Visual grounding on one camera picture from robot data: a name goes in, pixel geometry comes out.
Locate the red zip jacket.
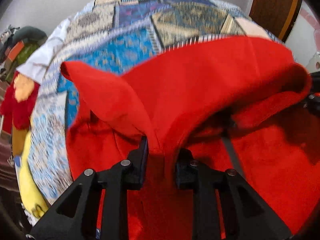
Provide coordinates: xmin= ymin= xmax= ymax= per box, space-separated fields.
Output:
xmin=61 ymin=36 xmax=319 ymax=239

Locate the yellow plush blanket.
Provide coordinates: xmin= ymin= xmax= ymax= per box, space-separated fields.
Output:
xmin=18 ymin=132 xmax=48 ymax=219

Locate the mustard yellow cloth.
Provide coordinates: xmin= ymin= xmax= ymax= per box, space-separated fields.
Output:
xmin=12 ymin=126 xmax=29 ymax=157

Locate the red plush toy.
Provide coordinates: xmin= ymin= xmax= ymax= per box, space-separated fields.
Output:
xmin=1 ymin=71 xmax=40 ymax=130

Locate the white shirt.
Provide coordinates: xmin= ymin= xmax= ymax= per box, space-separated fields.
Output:
xmin=17 ymin=17 xmax=72 ymax=84

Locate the green bag with clutter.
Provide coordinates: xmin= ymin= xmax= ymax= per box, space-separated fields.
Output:
xmin=1 ymin=25 xmax=47 ymax=83

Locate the blue patterned patchwork bedspread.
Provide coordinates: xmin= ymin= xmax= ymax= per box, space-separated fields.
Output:
xmin=28 ymin=0 xmax=277 ymax=204

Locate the brown wooden door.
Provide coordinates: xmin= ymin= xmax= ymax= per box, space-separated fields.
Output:
xmin=249 ymin=0 xmax=303 ymax=42

